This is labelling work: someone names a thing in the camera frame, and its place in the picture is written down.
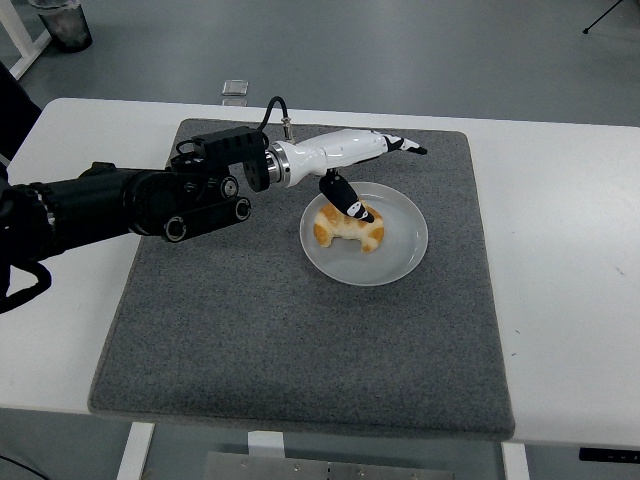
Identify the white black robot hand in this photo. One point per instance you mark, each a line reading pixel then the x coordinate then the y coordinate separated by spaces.
pixel 340 150

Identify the golden croissant bread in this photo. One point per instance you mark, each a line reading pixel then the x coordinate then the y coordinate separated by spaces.
pixel 367 235

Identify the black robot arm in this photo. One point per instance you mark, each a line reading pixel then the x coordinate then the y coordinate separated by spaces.
pixel 100 205

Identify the round pale grey plate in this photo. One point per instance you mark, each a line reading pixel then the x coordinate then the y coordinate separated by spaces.
pixel 400 255

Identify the grey metal plate with screws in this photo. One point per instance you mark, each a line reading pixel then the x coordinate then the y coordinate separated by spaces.
pixel 300 470

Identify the small clear floor box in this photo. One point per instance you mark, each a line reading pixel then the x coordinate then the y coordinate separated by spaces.
pixel 235 87

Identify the grey felt mat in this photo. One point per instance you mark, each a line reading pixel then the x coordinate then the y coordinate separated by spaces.
pixel 300 350

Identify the black tripod leg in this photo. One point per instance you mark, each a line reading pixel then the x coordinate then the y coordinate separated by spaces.
pixel 585 31

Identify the black lined trash bin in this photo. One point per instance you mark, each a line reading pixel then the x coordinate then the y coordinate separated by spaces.
pixel 70 27

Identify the black fabric cover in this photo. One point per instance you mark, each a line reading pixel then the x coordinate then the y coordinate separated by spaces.
pixel 15 115

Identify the white upright table leg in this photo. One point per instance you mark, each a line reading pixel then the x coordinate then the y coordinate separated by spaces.
pixel 515 465

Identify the white slanted table leg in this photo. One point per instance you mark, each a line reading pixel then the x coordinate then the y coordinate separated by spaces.
pixel 135 450

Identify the black table control panel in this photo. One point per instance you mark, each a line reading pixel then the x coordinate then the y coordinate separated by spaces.
pixel 610 455

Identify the white table bracket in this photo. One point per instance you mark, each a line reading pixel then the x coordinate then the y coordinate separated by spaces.
pixel 265 445

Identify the white table frame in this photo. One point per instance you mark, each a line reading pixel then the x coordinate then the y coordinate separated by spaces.
pixel 12 25

